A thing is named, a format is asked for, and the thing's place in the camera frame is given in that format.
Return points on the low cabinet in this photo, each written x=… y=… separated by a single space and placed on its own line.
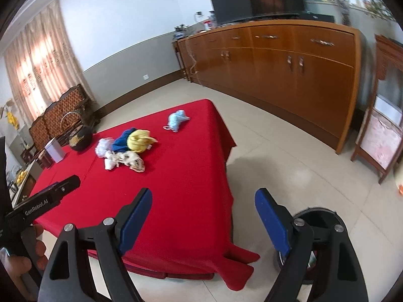
x=31 y=170

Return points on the glass vase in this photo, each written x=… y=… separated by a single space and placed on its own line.
x=344 y=12

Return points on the blue cloth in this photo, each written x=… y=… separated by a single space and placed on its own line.
x=121 y=143

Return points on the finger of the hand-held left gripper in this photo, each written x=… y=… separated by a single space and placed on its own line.
x=67 y=185

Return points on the red tablecloth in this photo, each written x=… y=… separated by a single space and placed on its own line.
x=173 y=179

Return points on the green trailing plant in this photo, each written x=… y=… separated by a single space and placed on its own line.
x=377 y=6

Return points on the small potted plant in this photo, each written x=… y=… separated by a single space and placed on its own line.
x=181 y=32

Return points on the white tin box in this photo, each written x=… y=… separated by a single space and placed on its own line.
x=55 y=151

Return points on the person's left hand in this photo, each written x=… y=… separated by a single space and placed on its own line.
x=41 y=248

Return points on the pile of yellow fruits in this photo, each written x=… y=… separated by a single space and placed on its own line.
x=21 y=176

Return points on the beige patterned curtain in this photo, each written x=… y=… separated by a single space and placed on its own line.
x=41 y=69

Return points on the yellow cloth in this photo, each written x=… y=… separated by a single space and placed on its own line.
x=138 y=140

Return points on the black plastic bucket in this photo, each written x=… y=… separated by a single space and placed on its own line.
x=318 y=217

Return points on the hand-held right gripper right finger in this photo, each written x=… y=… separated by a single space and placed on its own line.
x=274 y=220

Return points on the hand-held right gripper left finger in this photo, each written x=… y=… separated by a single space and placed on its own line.
x=135 y=223

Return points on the pink fabric bag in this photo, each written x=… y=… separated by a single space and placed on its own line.
x=379 y=141

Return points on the carved wooden stand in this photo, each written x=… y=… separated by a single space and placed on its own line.
x=385 y=66

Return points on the wooden bench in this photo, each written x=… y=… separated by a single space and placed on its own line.
x=66 y=110

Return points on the wooden sideboard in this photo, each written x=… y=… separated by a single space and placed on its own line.
x=283 y=78

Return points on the black set-top box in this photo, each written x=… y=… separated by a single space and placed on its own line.
x=318 y=17

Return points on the light blue face mask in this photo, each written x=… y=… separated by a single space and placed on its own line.
x=176 y=119

